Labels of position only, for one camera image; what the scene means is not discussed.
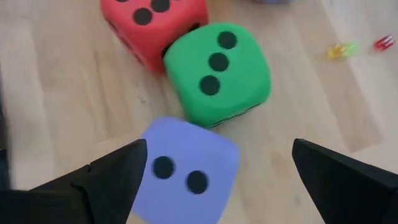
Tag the green foam die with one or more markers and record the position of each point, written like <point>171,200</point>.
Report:
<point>245,81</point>

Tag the red foam die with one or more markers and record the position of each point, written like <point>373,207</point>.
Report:
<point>161,37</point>

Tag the small yellow die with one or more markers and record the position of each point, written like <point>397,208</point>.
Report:
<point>335,52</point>

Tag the purple foam die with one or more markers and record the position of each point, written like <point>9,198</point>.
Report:
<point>192,143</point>

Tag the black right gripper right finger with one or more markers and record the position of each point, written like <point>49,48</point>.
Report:
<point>348,186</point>

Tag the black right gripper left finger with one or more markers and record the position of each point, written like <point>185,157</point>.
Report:
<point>77,193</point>

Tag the small green die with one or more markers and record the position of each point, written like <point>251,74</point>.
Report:
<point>350,49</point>

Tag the small red die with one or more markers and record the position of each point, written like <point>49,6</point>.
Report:
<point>384,43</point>

